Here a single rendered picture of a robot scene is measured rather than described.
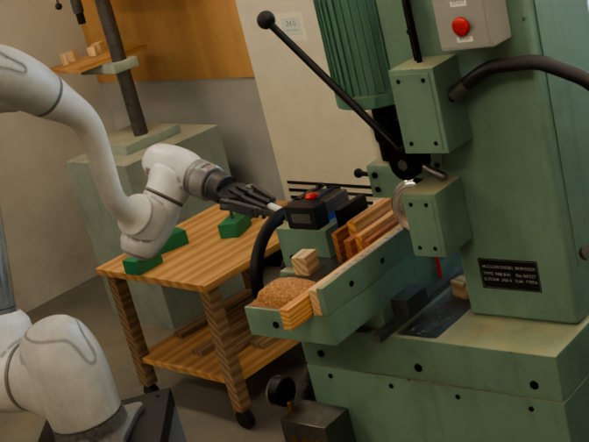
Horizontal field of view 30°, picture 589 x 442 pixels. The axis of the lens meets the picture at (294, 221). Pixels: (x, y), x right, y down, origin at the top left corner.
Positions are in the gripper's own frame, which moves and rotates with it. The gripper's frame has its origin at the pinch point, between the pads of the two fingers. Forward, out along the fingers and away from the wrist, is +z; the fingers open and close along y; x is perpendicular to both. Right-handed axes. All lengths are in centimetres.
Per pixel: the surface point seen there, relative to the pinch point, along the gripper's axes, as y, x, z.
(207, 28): 146, 39, -153
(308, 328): -41, -10, 39
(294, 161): 112, 60, -80
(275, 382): -33.9, 14.2, 26.5
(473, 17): -24, -69, 55
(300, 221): -18.1, -14.1, 19.1
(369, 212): -10.5, -17.4, 30.6
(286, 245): -18.0, -6.8, 15.7
